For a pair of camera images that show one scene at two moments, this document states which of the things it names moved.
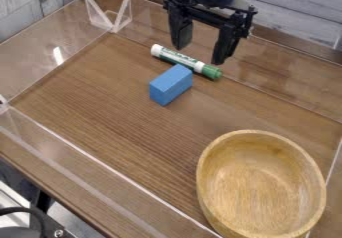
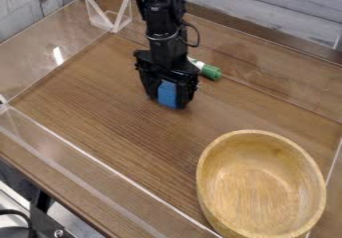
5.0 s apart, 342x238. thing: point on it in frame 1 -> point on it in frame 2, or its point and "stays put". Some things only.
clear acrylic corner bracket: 108,20 stays put
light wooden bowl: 260,186 stays put
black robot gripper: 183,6 -> 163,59
